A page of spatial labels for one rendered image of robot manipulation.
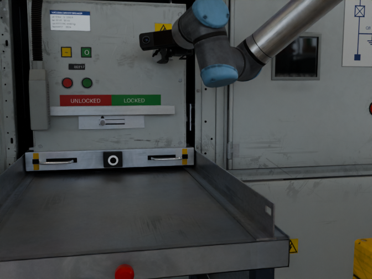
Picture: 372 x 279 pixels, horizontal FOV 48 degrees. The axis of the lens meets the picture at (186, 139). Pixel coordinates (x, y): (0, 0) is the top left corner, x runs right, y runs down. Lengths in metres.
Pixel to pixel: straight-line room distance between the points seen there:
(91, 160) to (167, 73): 0.37
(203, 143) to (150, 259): 0.74
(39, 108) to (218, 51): 0.55
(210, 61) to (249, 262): 0.49
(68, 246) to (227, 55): 0.58
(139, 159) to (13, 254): 0.69
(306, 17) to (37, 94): 0.76
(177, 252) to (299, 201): 0.88
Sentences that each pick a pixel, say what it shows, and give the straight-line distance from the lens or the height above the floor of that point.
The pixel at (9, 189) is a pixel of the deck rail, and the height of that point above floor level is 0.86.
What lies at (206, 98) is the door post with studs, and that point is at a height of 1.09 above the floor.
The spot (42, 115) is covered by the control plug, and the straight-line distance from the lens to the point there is 1.27.
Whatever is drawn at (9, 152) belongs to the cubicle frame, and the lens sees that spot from 1.43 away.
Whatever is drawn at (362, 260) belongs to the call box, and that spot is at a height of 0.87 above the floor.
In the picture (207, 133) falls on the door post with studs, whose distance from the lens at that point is 1.43.
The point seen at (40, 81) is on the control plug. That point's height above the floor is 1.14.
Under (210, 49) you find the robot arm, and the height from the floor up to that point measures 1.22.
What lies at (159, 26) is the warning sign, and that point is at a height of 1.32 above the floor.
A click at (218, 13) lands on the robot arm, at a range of 1.07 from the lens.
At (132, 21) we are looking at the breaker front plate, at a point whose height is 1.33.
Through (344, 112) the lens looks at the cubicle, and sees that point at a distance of 1.61.
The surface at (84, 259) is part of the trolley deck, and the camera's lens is 0.76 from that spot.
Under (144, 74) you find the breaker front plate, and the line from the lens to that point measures 1.38.
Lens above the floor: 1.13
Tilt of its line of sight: 7 degrees down
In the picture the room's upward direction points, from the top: straight up
